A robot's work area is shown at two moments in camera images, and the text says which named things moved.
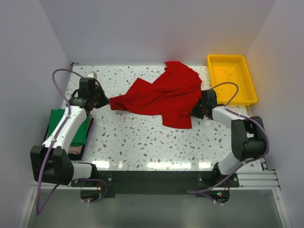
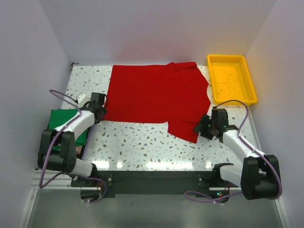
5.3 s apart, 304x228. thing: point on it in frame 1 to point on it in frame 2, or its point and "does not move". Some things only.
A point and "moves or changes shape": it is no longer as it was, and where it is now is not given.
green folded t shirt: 80,138 does not move
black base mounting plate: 206,184 does not move
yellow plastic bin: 223,68 does not move
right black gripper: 194,111 to 200,126
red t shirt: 174,96 moves or changes shape
